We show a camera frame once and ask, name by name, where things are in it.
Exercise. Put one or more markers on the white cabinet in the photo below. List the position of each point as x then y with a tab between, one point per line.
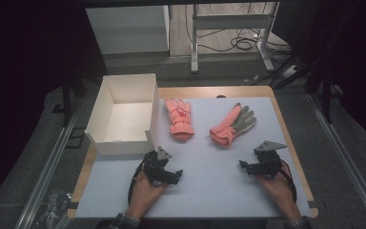
127	30

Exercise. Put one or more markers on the aluminium floor rail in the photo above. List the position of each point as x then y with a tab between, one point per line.
346	159
49	168

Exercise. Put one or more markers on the black tape strip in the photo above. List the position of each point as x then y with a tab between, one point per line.
72	205

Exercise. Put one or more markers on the white metal desk frame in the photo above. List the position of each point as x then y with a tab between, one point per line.
232	22

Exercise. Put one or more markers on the pink glove with grey palm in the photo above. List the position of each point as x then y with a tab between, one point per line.
232	127

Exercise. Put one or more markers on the white power strip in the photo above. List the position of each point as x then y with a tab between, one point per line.
288	71

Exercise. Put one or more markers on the person's right hand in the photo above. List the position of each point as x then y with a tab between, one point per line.
281	191

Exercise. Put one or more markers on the white box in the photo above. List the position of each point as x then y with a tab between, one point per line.
128	119

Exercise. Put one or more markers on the pale grey table mat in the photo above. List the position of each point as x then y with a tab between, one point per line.
209	181

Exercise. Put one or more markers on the clear plastic bag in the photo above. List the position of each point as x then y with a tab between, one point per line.
55	210

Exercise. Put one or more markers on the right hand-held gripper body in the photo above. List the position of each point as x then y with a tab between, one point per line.
268	162

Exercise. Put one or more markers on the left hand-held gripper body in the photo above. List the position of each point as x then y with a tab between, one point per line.
155	167

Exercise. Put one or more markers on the black metal stand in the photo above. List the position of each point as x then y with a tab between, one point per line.
325	98
66	101

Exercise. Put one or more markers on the pink glove with red logo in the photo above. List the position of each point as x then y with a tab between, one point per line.
179	119

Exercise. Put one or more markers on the person's left hand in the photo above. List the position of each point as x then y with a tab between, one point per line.
143	195

